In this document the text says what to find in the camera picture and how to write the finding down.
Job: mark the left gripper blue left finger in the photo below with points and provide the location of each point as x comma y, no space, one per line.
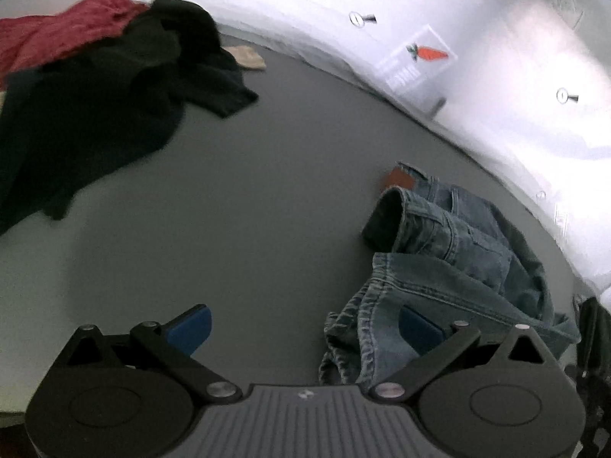
188,331

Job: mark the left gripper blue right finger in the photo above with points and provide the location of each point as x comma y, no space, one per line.
420,333

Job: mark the blue denim jeans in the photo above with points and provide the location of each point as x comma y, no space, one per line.
449,255

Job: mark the black garment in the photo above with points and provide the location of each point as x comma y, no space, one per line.
68,123

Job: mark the beige cloth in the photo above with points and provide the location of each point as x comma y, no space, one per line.
246,57

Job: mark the white printed storage bag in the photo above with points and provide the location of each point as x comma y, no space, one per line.
522,86

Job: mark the red checkered shirt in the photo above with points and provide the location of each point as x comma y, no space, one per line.
32,41

